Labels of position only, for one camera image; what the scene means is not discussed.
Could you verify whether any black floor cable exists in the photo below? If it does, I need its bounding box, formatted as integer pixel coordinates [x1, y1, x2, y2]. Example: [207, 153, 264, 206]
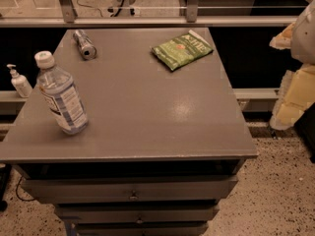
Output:
[15, 175, 36, 203]

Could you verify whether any green chip bag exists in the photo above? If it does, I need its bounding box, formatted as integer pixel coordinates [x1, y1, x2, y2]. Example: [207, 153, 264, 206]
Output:
[151, 29, 214, 72]

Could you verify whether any metal railing frame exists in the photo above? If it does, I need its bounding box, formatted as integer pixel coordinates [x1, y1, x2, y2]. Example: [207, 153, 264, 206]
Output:
[0, 0, 312, 29]

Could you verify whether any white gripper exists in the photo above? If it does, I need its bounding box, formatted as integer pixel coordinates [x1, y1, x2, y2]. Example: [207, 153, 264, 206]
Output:
[269, 0, 315, 130]

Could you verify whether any blue label plastic water bottle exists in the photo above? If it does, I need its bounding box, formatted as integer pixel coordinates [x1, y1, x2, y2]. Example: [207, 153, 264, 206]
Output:
[34, 51, 88, 135]

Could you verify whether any silver metal can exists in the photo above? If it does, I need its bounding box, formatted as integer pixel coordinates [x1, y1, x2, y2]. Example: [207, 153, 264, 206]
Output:
[73, 29, 96, 60]

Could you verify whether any grey drawer cabinet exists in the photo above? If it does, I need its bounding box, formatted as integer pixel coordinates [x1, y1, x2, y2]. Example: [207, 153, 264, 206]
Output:
[0, 29, 257, 236]

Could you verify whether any white pump dispenser bottle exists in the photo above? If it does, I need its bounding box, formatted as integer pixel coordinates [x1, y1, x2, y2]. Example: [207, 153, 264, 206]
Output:
[7, 64, 32, 98]

